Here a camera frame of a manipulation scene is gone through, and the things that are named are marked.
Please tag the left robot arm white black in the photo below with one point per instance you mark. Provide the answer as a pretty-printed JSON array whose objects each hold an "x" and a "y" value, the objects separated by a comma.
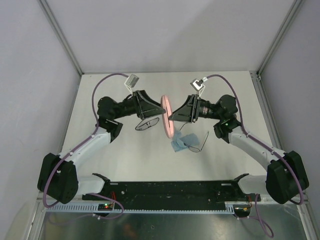
[{"x": 58, "y": 175}]

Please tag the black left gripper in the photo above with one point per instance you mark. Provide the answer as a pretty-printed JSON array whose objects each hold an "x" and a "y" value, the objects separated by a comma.
[{"x": 145, "y": 106}]

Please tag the left controller board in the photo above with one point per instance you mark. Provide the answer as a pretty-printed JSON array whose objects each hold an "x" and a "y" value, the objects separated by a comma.
[{"x": 105, "y": 206}]

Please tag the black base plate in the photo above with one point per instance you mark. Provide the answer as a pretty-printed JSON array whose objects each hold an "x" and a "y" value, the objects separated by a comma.
[{"x": 174, "y": 195}]

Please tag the left aluminium frame post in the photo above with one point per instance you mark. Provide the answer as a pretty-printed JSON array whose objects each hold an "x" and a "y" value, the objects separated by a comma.
[{"x": 52, "y": 20}]

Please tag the pink glasses case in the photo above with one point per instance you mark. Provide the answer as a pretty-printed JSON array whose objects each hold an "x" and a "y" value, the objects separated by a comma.
[{"x": 167, "y": 123}]

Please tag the right aluminium frame post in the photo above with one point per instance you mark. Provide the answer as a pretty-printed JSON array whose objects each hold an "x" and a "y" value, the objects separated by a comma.
[{"x": 277, "y": 40}]

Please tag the aluminium frame post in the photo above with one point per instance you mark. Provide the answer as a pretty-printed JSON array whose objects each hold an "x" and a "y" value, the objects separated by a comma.
[
  {"x": 52, "y": 20},
  {"x": 277, "y": 40}
]

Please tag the right controller board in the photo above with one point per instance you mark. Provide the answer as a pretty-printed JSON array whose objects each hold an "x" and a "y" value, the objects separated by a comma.
[{"x": 241, "y": 211}]

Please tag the blue cleaning cloth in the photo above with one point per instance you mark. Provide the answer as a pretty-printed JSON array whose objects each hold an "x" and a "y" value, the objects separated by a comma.
[{"x": 176, "y": 144}]

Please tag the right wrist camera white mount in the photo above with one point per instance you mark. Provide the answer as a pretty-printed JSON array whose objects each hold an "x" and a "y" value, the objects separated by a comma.
[{"x": 198, "y": 85}]

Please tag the grey slotted cable duct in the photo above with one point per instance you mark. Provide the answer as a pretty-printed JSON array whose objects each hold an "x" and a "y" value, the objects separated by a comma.
[{"x": 92, "y": 207}]

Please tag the black frame glasses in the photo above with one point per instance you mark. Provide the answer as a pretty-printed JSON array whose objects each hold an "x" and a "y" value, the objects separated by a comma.
[{"x": 147, "y": 123}]

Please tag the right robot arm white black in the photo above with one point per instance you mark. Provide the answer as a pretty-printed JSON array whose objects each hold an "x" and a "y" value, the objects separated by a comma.
[{"x": 286, "y": 176}]

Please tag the controller board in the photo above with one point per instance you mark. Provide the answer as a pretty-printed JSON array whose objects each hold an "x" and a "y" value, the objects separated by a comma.
[
  {"x": 241, "y": 211},
  {"x": 105, "y": 206}
]

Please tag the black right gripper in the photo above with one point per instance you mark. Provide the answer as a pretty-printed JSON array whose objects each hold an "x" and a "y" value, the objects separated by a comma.
[{"x": 188, "y": 112}]

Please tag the thin wire frame glasses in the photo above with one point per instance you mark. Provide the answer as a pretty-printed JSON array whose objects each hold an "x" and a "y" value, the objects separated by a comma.
[{"x": 192, "y": 142}]

